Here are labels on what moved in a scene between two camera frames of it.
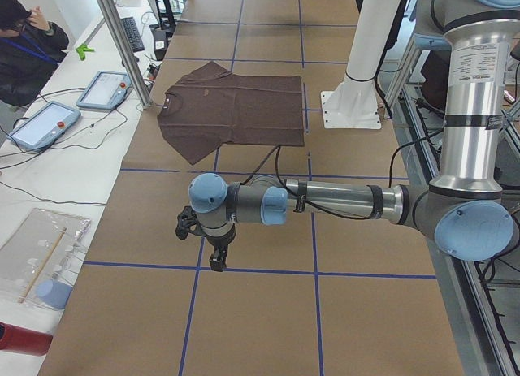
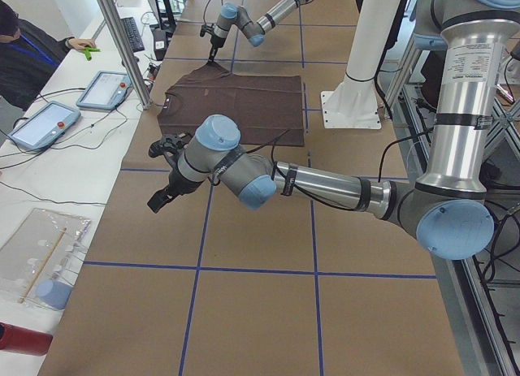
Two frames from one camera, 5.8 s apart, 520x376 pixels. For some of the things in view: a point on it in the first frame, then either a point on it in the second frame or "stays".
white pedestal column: x=354 y=103 stays
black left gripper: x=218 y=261 → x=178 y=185
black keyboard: x=133 y=33 stays
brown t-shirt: x=210 y=107 stays
